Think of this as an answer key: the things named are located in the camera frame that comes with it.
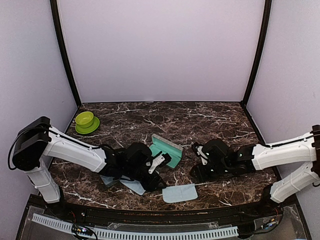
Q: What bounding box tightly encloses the right black frame post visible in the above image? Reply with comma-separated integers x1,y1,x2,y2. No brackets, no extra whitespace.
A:
240,0,272,109

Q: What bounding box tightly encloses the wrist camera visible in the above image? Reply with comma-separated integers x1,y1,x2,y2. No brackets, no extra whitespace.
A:
145,151,172,174
191,142,209,166

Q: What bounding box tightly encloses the black frame post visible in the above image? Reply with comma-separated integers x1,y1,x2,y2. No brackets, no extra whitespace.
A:
49,0,82,108
240,0,272,109

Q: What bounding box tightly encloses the black front rail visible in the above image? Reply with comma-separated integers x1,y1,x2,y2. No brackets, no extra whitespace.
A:
29,194,283,226

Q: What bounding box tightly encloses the white cable duct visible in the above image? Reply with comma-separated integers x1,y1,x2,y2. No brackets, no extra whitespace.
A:
31,213,239,240

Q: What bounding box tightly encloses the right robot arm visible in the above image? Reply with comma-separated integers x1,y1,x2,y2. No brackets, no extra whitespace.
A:
190,125,320,217

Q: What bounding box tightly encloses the blue cleaning cloth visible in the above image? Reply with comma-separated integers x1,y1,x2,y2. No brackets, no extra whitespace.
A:
162,183,198,204
120,180,146,196

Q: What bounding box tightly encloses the left black frame post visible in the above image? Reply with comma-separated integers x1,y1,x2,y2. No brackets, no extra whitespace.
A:
49,0,82,108

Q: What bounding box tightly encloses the green bowl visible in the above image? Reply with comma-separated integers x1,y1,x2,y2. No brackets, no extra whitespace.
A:
75,111,100,135

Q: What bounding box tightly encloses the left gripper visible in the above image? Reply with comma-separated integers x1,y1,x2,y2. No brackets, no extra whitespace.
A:
123,163,168,192

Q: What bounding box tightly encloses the light grey glasses case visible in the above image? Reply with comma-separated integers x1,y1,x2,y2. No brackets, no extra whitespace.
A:
149,133,183,169

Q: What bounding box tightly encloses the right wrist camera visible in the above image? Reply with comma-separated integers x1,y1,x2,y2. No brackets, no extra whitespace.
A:
191,142,209,166

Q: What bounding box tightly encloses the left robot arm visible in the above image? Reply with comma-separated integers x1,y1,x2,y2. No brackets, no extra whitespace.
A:
7,116,171,218

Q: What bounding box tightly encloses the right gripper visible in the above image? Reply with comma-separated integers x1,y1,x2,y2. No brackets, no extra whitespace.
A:
190,161,231,182

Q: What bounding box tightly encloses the dark grey glasses case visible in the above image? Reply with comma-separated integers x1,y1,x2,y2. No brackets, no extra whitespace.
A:
100,175,119,188

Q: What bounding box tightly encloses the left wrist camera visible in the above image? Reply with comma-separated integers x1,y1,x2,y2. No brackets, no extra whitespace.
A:
145,151,172,174

